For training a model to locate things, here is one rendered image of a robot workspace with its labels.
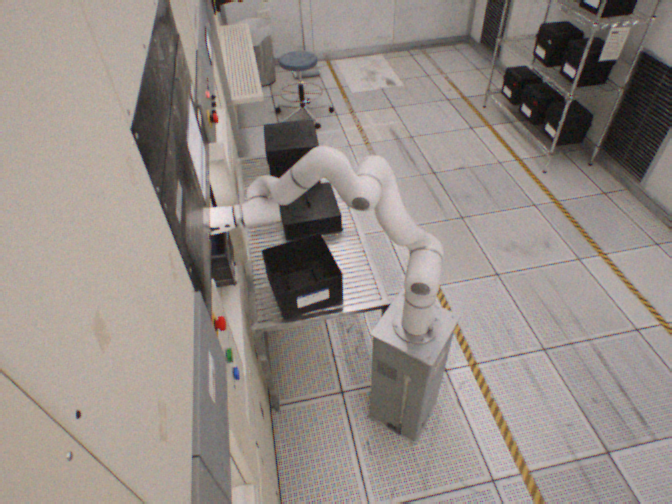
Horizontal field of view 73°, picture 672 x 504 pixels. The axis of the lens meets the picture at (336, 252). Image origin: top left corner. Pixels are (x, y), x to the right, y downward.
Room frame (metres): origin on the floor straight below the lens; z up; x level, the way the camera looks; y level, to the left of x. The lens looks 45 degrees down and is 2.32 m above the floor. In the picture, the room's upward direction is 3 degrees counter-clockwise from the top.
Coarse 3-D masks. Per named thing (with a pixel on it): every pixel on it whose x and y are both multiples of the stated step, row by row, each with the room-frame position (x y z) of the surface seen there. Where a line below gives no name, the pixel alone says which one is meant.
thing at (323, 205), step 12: (312, 192) 1.89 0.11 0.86; (324, 192) 1.88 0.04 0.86; (288, 204) 1.80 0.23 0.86; (300, 204) 1.79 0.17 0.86; (312, 204) 1.79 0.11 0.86; (324, 204) 1.78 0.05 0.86; (336, 204) 1.78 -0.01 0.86; (288, 216) 1.71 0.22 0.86; (300, 216) 1.70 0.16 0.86; (312, 216) 1.70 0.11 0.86; (324, 216) 1.69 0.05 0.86; (336, 216) 1.69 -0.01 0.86; (288, 228) 1.65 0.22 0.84; (300, 228) 1.66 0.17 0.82; (312, 228) 1.67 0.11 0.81; (324, 228) 1.68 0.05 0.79; (336, 228) 1.69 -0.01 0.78
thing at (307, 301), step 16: (304, 240) 1.47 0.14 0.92; (320, 240) 1.49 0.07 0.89; (272, 256) 1.42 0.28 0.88; (288, 256) 1.44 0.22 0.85; (304, 256) 1.47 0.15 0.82; (320, 256) 1.49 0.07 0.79; (272, 272) 1.42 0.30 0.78; (288, 272) 1.41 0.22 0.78; (304, 272) 1.41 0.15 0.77; (320, 272) 1.41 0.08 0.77; (336, 272) 1.31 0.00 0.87; (272, 288) 1.30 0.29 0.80; (288, 288) 1.32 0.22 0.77; (304, 288) 1.19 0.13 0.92; (320, 288) 1.21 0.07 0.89; (336, 288) 1.23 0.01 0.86; (288, 304) 1.16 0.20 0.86; (304, 304) 1.18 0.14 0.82; (320, 304) 1.21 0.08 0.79
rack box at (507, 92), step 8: (512, 72) 4.08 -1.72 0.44; (520, 72) 4.06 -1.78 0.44; (528, 72) 4.05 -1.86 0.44; (536, 72) 4.05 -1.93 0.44; (504, 80) 4.14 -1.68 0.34; (512, 80) 4.02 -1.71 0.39; (520, 80) 3.93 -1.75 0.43; (528, 80) 3.94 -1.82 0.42; (536, 80) 3.95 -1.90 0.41; (504, 88) 4.13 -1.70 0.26; (512, 88) 3.97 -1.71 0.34; (520, 88) 3.92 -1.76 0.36; (504, 96) 4.11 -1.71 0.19; (512, 96) 3.96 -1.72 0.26; (520, 96) 3.93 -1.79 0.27; (512, 104) 3.94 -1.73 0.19
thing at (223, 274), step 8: (224, 232) 1.27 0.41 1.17; (224, 240) 1.22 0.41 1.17; (224, 248) 1.18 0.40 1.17; (232, 248) 1.34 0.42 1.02; (216, 256) 1.14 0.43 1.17; (224, 256) 1.14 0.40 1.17; (232, 256) 1.28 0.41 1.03; (216, 264) 1.14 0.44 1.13; (224, 264) 1.15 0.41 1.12; (232, 264) 1.22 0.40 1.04; (216, 272) 1.14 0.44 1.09; (224, 272) 1.15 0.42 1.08; (232, 272) 1.17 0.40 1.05; (216, 280) 1.14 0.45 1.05; (224, 280) 1.14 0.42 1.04; (232, 280) 1.15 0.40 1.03
